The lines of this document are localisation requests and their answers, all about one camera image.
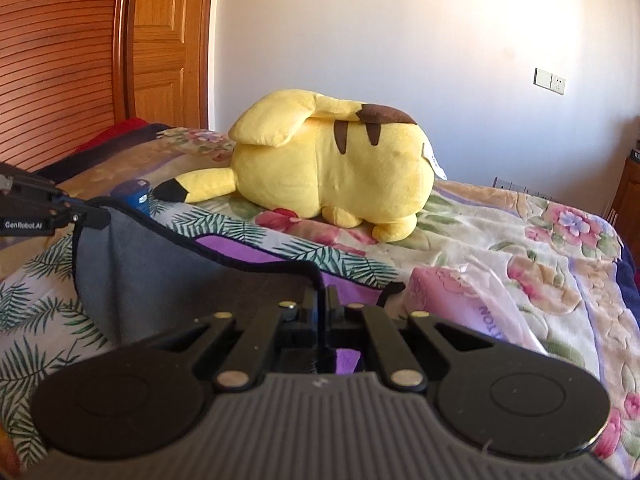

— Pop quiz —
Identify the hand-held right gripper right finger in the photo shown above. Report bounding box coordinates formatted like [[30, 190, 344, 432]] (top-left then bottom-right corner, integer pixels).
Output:
[[325, 285, 498, 393]]

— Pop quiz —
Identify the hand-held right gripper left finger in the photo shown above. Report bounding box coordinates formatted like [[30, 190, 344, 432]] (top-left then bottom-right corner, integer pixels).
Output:
[[148, 287, 321, 393]]

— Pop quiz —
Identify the wooden nightstand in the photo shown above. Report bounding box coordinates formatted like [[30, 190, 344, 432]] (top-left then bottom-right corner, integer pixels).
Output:
[[607, 154, 640, 263]]

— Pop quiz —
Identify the yellow plush toy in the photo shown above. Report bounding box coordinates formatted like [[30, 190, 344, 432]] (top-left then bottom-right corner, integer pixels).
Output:
[[152, 89, 449, 242]]

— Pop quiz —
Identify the red cloth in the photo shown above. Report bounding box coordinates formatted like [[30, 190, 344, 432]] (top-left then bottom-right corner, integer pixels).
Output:
[[75, 117, 152, 154]]

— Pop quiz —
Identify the wooden panel door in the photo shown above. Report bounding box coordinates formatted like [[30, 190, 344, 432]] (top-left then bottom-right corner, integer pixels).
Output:
[[123, 0, 217, 132]]

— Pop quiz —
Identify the wall switch plate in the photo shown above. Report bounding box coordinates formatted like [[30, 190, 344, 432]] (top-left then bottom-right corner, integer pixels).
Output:
[[533, 67, 567, 95]]

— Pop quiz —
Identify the grey and purple towel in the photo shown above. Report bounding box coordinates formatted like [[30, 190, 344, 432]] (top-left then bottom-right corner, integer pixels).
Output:
[[72, 198, 407, 377]]

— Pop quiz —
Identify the blue cylindrical container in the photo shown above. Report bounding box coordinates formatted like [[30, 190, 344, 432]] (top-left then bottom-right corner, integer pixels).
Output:
[[110, 178, 152, 216]]

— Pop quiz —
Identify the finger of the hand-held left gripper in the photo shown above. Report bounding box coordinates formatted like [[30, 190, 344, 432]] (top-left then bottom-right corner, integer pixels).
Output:
[[52, 191, 112, 229]]

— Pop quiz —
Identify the pink printed cloth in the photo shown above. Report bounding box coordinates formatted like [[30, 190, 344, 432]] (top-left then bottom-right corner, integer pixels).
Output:
[[409, 264, 552, 357]]

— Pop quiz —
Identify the floral blanket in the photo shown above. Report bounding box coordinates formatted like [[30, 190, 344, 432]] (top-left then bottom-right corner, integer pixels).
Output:
[[39, 125, 632, 467]]

